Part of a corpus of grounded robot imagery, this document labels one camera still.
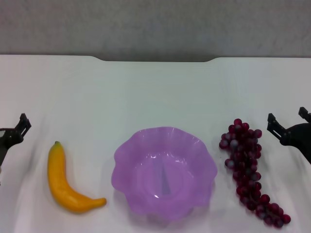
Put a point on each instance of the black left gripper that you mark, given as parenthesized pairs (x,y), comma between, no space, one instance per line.
(7,139)

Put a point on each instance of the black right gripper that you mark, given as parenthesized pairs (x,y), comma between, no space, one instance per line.
(300,136)

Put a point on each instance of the yellow banana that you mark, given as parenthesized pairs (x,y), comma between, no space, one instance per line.
(57,170)

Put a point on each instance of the dark red grape bunch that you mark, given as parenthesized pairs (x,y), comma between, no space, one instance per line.
(245,157)

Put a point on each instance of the purple wavy plastic bowl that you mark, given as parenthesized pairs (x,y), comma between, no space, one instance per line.
(145,174)

